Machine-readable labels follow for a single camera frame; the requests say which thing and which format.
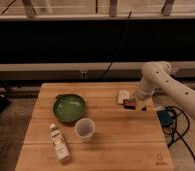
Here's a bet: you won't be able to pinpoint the white plastic bottle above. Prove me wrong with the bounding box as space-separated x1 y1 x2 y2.
50 124 71 162

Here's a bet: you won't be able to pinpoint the blue device on floor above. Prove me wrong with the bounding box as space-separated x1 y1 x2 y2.
157 110 174 127

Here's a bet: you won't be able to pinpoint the black hanging cable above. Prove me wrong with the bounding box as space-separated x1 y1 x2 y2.
100 9 133 79

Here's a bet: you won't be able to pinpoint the black floor cables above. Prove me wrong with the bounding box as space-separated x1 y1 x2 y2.
162 105 195 169

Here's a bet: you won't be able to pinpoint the white wall outlet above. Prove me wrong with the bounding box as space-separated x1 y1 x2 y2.
80 71 87 79

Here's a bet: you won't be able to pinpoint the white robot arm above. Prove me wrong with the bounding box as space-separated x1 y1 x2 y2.
135 61 195 120

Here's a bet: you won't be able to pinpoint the translucent plastic cup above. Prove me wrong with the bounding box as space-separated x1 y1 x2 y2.
74 118 96 142

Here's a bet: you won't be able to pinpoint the green ceramic bowl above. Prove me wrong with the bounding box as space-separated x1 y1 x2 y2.
53 94 86 123

